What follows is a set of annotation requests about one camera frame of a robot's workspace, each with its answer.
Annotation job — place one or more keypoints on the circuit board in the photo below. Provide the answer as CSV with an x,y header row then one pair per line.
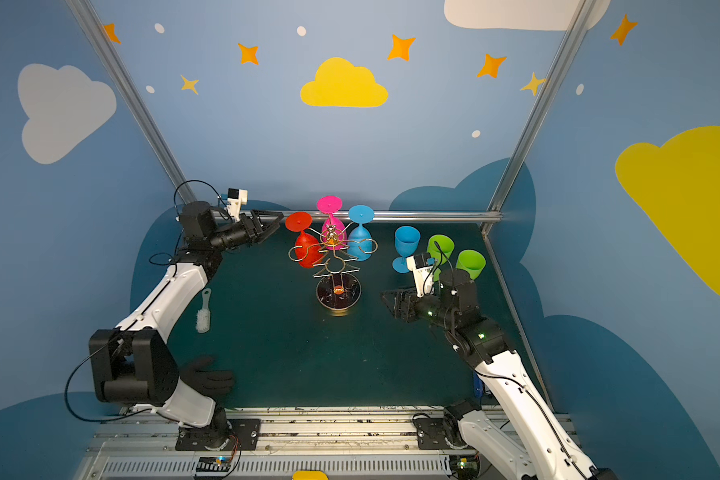
x,y
464,468
215,467

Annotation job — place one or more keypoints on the white brush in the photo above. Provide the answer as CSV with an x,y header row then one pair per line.
x,y
203,316

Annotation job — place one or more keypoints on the frame post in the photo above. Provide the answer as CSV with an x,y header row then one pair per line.
x,y
562,61
91,25

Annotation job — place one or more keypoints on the left circuit board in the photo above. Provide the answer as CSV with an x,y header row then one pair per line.
x,y
215,467

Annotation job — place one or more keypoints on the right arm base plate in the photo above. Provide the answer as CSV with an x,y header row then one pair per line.
x,y
438,434

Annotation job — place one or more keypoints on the right frame post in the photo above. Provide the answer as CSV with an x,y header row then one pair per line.
x,y
562,61

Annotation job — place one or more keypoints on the black glove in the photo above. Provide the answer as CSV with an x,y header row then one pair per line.
x,y
215,384

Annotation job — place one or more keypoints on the red wine glass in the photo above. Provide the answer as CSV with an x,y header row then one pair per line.
x,y
306,249

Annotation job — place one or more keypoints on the rear frame bar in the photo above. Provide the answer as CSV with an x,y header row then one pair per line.
x,y
408,217

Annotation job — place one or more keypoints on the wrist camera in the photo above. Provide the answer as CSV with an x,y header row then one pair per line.
x,y
235,200
422,266

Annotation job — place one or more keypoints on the blue tool at table edge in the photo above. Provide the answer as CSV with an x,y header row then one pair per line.
x,y
479,389

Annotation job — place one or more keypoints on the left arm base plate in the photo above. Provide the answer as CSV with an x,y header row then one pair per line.
x,y
241,434

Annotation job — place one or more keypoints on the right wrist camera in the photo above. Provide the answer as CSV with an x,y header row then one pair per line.
x,y
422,266

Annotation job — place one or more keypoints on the right circuit board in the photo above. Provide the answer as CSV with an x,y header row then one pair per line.
x,y
464,468

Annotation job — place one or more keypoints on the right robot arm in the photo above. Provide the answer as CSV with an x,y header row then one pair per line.
x,y
541,448

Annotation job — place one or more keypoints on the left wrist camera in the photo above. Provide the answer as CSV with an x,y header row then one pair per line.
x,y
235,200

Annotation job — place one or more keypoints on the left frame post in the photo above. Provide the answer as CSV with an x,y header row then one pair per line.
x,y
91,25

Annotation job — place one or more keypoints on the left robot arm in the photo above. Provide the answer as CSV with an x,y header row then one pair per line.
x,y
132,364

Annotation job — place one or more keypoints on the blue wine glass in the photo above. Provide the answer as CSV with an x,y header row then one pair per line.
x,y
406,240
360,243

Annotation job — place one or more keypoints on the gold wire glass rack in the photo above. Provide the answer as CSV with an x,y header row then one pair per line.
x,y
338,289

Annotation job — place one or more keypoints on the yellow object at bottom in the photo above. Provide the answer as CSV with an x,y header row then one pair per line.
x,y
309,475

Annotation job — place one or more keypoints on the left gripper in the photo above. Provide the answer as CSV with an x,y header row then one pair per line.
x,y
255,227

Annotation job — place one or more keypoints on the aluminium rail base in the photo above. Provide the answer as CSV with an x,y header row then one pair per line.
x,y
344,443

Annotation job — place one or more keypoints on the pink wine glass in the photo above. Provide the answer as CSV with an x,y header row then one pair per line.
x,y
333,233

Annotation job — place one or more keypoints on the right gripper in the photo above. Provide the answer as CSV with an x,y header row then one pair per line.
x,y
408,306

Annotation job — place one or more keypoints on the green wine glass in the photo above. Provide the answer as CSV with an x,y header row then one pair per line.
x,y
440,248
472,262

